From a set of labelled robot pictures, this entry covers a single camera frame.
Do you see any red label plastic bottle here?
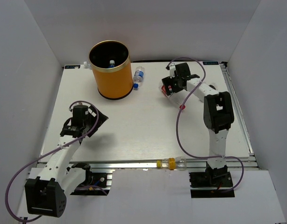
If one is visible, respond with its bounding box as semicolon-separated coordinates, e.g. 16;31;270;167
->
160;85;187;110

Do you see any clear blue-cap plastic bottle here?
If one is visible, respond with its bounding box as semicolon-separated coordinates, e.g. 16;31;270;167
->
109;60;115;68

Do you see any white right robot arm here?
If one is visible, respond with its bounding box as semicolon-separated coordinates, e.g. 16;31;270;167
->
162;62;235;186

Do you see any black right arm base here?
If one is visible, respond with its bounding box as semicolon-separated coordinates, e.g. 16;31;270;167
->
189;172;235;199

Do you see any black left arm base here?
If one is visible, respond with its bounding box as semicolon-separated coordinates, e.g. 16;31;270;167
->
66;163;112;196

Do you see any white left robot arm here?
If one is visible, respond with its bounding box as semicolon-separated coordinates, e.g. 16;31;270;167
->
25;105;108;217

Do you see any orange cylindrical bin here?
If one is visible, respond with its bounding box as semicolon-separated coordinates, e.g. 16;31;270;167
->
88;40;133;100

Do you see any blue label plastic bottle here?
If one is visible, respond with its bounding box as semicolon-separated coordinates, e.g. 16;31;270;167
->
133;66;145;90

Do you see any yellow cap clear bottle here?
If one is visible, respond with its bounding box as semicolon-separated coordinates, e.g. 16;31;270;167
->
156;156;187;170

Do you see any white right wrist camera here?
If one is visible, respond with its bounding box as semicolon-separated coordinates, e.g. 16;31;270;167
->
166;63;176;78

